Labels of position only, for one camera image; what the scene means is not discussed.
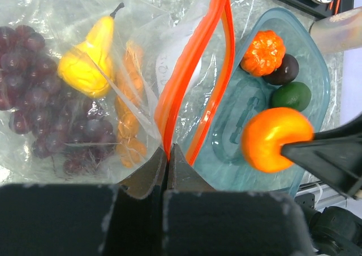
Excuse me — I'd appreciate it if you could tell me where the beige mug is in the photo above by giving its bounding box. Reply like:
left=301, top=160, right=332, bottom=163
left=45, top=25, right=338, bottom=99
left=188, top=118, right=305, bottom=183
left=309, top=7, right=362, bottom=54

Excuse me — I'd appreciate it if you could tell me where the black serving tray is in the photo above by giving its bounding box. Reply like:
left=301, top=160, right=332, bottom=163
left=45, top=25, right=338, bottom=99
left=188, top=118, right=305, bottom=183
left=278, top=0, right=354, bottom=19

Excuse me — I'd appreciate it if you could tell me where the dark red grape bunch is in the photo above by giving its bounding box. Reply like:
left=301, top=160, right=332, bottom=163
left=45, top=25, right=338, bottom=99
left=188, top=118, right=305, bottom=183
left=1, top=25, right=115, bottom=177

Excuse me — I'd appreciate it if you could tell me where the smooth orange persimmon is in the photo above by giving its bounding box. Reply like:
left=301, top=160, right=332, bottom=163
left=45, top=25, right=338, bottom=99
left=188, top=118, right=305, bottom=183
left=240, top=107, right=314, bottom=173

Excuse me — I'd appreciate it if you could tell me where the dark purple plum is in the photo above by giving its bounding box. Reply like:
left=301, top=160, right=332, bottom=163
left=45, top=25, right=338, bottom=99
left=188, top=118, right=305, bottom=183
left=262, top=54, right=299, bottom=85

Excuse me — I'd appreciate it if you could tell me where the orange dried fruit slice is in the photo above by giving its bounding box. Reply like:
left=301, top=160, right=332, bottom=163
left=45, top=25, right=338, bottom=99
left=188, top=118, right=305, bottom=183
left=115, top=137, right=147, bottom=168

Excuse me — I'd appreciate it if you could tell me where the yellow pear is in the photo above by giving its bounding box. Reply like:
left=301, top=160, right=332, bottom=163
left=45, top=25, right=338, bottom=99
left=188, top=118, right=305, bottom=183
left=58, top=2, right=124, bottom=98

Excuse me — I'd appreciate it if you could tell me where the teal plastic food tray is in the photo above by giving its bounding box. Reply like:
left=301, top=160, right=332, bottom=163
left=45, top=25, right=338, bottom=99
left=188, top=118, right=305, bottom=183
left=193, top=8, right=330, bottom=196

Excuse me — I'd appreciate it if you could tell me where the clear zip top bag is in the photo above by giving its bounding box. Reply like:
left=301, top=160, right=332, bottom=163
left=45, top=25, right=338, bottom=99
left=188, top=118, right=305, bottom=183
left=1, top=0, right=235, bottom=183

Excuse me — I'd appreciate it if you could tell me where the green lime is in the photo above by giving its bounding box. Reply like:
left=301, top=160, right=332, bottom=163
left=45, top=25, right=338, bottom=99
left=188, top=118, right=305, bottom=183
left=270, top=82, right=312, bottom=112

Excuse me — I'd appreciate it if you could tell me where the textured orange tangerine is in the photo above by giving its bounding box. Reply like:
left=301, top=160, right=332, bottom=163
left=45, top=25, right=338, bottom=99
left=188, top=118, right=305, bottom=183
left=240, top=30, right=286, bottom=77

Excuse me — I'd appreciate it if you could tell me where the orange plastic fork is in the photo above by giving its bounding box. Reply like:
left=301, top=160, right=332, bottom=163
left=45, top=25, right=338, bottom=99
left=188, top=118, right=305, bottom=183
left=328, top=0, right=341, bottom=15

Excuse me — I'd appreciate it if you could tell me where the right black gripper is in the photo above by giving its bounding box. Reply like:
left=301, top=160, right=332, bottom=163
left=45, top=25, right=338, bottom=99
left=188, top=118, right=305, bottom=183
left=281, top=138, right=361, bottom=256

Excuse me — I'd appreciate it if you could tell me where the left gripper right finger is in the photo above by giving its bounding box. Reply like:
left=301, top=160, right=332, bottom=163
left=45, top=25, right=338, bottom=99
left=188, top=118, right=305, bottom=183
left=162, top=145, right=313, bottom=255

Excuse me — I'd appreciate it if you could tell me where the orange dried fruit piece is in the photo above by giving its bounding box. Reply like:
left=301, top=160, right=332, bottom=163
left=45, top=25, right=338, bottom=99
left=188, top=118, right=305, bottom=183
left=114, top=41, right=144, bottom=139

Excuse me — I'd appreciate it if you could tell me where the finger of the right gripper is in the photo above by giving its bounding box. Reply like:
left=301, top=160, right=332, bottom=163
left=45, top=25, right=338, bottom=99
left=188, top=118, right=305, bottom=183
left=314, top=117, right=362, bottom=141

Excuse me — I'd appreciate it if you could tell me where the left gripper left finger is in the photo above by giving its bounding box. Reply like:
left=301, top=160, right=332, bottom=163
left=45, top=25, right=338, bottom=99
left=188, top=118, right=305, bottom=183
left=1, top=149, right=167, bottom=255

